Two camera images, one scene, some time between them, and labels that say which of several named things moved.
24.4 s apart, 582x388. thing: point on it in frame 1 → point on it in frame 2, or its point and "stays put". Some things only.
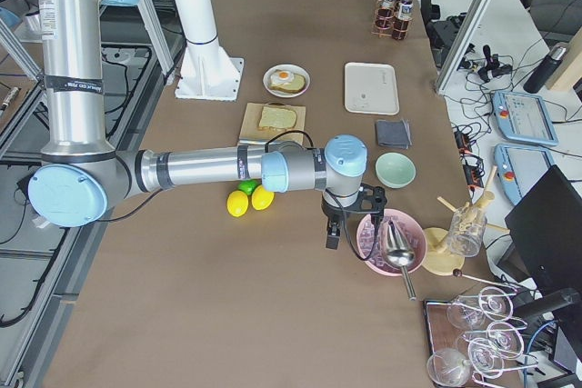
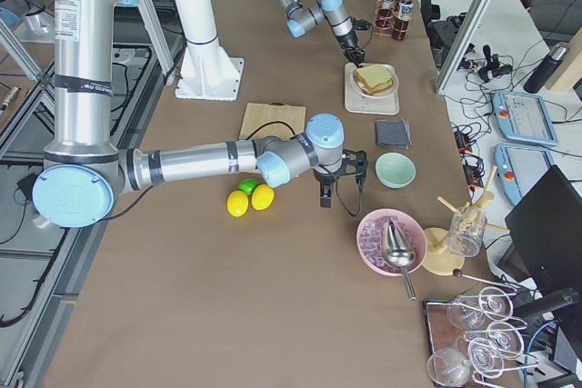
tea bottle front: (406, 14) stays put
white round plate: (285, 81) → (386, 94)
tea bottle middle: (386, 13) stays put
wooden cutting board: (251, 130) stays put
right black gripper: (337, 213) → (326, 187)
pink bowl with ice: (370, 238) stays put
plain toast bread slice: (277, 119) → (373, 78)
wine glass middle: (506, 340) stays put
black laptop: (546, 233) stays put
